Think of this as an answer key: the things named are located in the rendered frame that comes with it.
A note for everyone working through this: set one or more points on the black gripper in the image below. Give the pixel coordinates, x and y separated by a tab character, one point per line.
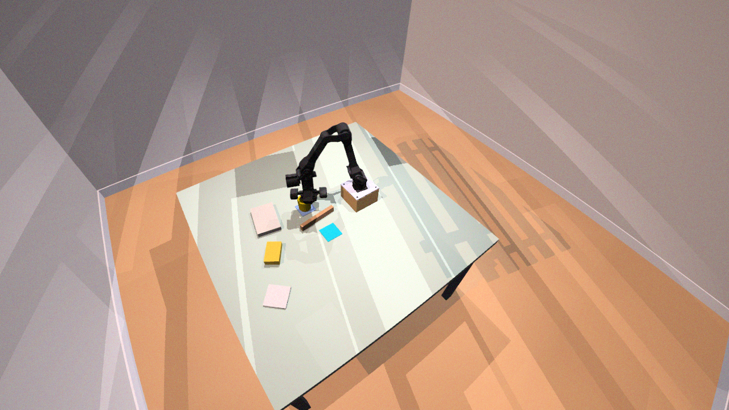
294	192

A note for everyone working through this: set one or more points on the yellow cup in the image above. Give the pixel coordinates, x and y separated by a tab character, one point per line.
302	206

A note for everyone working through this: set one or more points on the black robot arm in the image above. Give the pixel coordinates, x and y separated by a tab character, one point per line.
305	171

